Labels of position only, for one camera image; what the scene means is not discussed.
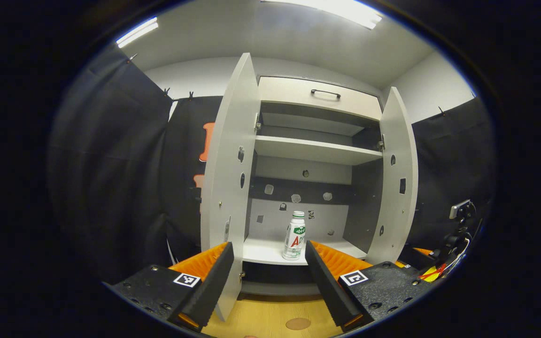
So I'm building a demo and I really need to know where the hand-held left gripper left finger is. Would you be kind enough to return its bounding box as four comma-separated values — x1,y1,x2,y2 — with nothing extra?
105,241,235,331

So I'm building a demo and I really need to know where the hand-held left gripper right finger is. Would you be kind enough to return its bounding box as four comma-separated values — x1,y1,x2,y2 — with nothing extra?
304,239,434,330

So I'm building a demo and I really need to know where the cabinet door with headphones sticker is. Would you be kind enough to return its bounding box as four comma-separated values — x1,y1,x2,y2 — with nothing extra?
364,87,419,266

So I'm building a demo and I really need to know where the white bottle with green label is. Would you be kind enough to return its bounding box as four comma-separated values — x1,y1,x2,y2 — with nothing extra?
282,211,306,261

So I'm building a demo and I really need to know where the cabinet door with camera sticker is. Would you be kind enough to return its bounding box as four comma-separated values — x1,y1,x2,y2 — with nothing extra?
200,53,262,322

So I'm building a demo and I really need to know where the grey and white cabinet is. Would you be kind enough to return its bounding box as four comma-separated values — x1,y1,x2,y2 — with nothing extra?
242,75,386,297

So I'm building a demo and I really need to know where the white thin cabinet shelf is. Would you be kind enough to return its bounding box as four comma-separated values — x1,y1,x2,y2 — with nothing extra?
255,135,384,166

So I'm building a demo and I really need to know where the black backdrop cloth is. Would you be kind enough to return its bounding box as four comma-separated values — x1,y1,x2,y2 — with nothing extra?
47,45,496,284

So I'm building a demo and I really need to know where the beige drawer front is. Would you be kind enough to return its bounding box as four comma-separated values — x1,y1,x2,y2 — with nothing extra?
257,76,384,122

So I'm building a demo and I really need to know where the wide ceiling light panel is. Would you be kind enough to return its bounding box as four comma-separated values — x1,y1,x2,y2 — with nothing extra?
261,0,383,30

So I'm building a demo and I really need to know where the narrow ceiling light strip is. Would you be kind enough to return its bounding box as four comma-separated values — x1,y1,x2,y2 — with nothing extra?
116,17,159,48

